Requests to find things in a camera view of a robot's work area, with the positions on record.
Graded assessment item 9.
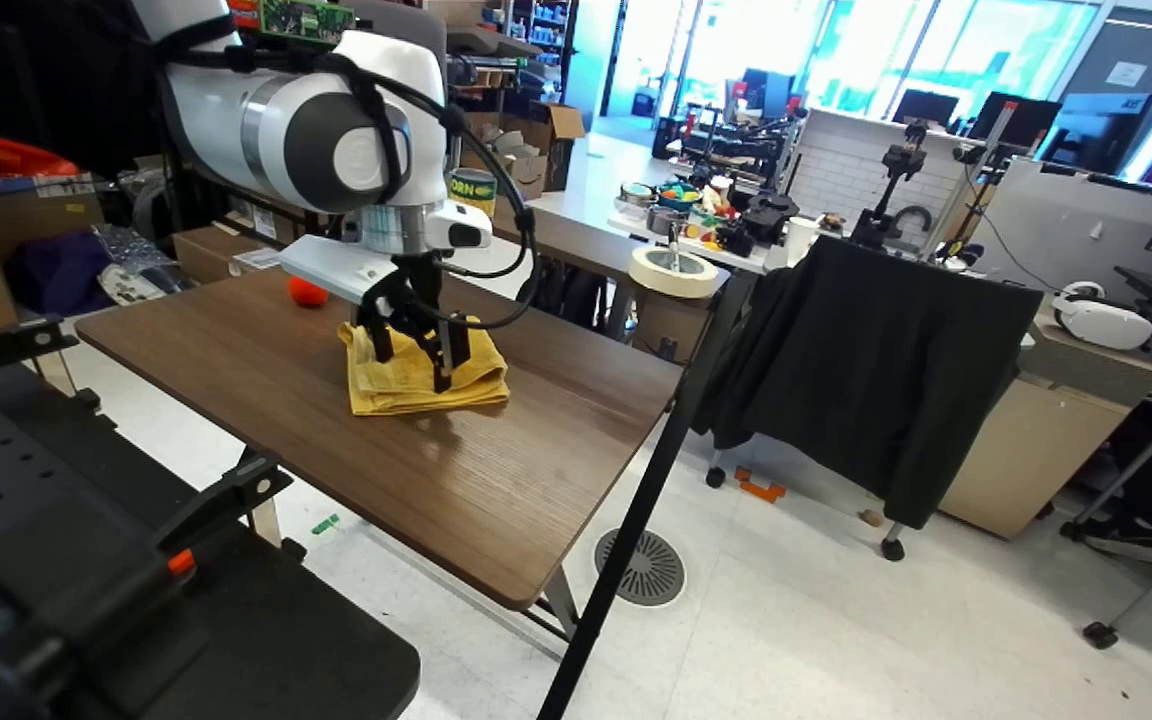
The black cloth draped cart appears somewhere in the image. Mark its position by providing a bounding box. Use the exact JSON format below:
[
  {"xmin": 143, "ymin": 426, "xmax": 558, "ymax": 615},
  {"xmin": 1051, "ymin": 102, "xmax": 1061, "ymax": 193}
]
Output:
[{"xmin": 690, "ymin": 240, "xmax": 1038, "ymax": 527}]

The black clamp with orange tips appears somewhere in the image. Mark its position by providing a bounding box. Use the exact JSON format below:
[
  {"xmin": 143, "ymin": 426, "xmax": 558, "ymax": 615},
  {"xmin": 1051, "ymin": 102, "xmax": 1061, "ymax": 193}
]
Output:
[{"xmin": 0, "ymin": 327, "xmax": 293, "ymax": 720}]

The black tripod pole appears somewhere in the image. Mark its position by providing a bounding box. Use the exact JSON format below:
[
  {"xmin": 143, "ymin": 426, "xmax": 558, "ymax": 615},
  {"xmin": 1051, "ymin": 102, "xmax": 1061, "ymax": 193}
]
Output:
[{"xmin": 537, "ymin": 278, "xmax": 757, "ymax": 720}]

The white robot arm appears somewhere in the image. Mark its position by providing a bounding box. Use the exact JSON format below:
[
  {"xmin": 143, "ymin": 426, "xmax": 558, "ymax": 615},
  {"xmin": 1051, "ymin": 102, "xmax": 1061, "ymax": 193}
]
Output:
[{"xmin": 131, "ymin": 0, "xmax": 491, "ymax": 393}]

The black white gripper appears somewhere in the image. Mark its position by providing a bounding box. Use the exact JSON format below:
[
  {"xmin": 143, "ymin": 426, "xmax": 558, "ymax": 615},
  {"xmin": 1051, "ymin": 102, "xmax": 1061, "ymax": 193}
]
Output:
[{"xmin": 276, "ymin": 197, "xmax": 494, "ymax": 398}]

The cardboard box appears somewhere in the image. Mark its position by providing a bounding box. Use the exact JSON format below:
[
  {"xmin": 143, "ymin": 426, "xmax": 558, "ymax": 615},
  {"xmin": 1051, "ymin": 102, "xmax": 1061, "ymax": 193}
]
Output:
[{"xmin": 466, "ymin": 105, "xmax": 583, "ymax": 197}]

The red plush tomato toy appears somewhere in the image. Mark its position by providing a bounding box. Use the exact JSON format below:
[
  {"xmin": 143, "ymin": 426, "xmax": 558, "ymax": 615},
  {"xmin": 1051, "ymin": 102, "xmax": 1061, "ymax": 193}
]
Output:
[{"xmin": 285, "ymin": 278, "xmax": 328, "ymax": 309}]

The yellow green tape roll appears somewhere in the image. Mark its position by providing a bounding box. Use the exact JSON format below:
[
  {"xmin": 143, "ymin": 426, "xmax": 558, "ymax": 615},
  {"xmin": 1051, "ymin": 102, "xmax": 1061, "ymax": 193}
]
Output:
[{"xmin": 446, "ymin": 169, "xmax": 498, "ymax": 215}]

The yellow towel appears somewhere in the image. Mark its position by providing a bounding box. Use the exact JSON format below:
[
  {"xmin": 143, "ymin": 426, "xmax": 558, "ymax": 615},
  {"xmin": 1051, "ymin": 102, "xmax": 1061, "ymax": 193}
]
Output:
[{"xmin": 341, "ymin": 327, "xmax": 511, "ymax": 420}]

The white masking tape roll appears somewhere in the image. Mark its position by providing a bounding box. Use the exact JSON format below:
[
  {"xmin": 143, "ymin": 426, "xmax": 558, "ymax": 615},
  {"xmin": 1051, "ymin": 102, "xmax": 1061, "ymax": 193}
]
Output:
[{"xmin": 626, "ymin": 246, "xmax": 722, "ymax": 301}]

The round floor drain grate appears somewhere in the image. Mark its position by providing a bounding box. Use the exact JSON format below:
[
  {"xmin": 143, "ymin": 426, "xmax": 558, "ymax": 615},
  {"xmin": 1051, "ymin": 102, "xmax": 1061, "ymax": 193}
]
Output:
[{"xmin": 615, "ymin": 532, "xmax": 682, "ymax": 607}]

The white VR headset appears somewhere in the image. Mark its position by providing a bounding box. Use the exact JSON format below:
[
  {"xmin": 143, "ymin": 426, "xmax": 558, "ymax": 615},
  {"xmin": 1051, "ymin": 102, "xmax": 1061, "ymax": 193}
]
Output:
[{"xmin": 1051, "ymin": 281, "xmax": 1152, "ymax": 351}]

